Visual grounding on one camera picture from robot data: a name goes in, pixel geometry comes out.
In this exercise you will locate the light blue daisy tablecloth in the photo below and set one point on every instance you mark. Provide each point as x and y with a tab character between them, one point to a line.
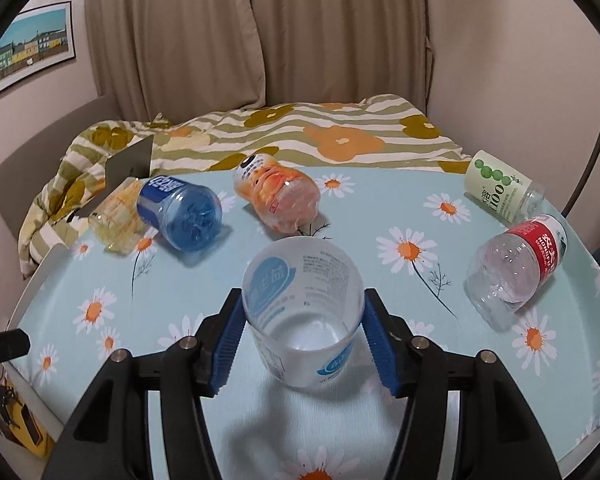
180	290

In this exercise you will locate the yellow object on floor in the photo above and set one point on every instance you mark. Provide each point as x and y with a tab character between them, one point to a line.
27	425

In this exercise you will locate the black curved metal pole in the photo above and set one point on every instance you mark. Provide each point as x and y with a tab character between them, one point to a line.
597	145

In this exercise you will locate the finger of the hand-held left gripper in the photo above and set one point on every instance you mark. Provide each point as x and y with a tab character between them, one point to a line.
5	345

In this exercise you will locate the blue plastic bottle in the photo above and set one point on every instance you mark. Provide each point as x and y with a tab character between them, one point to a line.
180	210

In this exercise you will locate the clear yellowish plastic bottle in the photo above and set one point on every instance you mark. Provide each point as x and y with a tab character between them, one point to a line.
115	215

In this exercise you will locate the striped floral blanket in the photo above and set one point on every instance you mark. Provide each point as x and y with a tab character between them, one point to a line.
290	135

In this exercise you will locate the wall poster of houses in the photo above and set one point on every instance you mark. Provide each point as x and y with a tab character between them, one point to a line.
30	45

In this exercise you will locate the orange plastic bottle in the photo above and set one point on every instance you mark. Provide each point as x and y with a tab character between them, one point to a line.
280	195

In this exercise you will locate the white bottle green label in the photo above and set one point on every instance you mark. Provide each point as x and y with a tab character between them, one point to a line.
500	185

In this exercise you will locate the clear bottle red label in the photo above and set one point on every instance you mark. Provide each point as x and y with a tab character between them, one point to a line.
515	265

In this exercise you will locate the beige curtain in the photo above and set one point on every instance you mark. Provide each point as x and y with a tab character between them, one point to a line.
260	35

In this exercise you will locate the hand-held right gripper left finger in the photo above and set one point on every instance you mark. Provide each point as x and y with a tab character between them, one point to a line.
227	340

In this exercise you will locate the grey flat panel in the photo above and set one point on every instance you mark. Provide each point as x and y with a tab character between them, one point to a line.
130	160

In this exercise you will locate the translucent white cup blue label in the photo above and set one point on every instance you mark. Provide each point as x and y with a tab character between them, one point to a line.
300	310

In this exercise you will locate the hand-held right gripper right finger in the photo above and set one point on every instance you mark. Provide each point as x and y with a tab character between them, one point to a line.
379	345

